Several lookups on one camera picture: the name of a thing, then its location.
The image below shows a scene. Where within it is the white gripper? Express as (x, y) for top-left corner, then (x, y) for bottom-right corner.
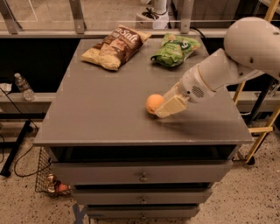
(155, 66), (216, 118)

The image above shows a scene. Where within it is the orange fruit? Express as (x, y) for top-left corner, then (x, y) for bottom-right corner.
(146, 94), (165, 115)

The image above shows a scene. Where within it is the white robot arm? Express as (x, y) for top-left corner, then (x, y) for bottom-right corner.
(155, 17), (280, 118)

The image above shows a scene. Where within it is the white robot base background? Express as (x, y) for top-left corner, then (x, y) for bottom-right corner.
(136, 0), (169, 29)

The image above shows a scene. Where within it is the green rice chip bag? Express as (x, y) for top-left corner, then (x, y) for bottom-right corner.
(150, 33), (200, 67)

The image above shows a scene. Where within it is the brown sea salt chip bag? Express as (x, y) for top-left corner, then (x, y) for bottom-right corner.
(80, 24), (151, 71)

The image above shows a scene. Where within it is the grey drawer cabinet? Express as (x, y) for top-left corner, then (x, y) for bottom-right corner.
(34, 38), (252, 220)

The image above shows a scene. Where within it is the clear plastic water bottle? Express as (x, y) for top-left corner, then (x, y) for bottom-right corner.
(14, 73), (35, 102)

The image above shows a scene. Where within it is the black metal floor stand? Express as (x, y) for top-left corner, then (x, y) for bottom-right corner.
(0, 113), (46, 178)

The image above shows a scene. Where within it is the yellow wooden ladder frame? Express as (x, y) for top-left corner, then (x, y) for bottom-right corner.
(237, 0), (280, 165)

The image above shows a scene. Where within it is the black floor cable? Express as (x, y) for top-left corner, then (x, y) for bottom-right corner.
(0, 87), (53, 179)

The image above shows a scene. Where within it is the black wire basket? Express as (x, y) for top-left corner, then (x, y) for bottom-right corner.
(35, 149), (71, 198)

